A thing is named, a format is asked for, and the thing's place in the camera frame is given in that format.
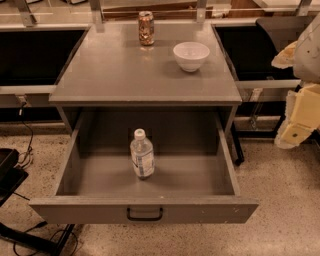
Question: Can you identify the black equipment base at left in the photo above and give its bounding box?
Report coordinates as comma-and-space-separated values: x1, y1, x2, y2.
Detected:
0, 148, 76, 256

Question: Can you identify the black cable on floor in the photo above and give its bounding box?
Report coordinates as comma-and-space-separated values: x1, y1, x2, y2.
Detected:
13, 103, 35, 168

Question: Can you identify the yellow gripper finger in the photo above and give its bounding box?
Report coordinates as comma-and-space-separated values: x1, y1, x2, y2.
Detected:
271, 41, 297, 69
274, 83, 320, 149

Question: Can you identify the black drawer handle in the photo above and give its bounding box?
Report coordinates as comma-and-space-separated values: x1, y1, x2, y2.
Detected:
126, 207, 163, 222

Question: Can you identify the white ceramic bowl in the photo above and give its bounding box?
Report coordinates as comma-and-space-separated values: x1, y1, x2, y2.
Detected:
173, 42, 210, 72

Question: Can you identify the open grey top drawer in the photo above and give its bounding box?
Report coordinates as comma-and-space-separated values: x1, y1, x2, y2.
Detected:
30, 110, 258, 224

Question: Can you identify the grey cabinet with counter top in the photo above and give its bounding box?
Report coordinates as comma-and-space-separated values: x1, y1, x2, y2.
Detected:
49, 21, 241, 129

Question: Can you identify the left side black table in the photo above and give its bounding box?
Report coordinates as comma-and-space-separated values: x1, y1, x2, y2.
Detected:
0, 26, 88, 108

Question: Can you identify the black table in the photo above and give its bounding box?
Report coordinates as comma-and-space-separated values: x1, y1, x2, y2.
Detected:
213, 20, 298, 102
0, 26, 88, 108

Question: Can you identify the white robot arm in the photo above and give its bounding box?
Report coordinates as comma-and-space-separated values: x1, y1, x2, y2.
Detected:
271, 14, 320, 149

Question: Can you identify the orange patterned drink can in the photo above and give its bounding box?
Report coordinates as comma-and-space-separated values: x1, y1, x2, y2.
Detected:
138, 11, 154, 46

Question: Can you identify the black chair at right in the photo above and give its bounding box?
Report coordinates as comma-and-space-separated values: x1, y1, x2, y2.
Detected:
256, 16, 314, 52

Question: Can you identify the right side black table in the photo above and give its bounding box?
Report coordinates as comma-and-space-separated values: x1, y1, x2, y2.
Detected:
213, 20, 298, 102

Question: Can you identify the clear plastic water bottle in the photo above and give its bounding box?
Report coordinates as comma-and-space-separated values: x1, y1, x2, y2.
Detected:
130, 128, 155, 179

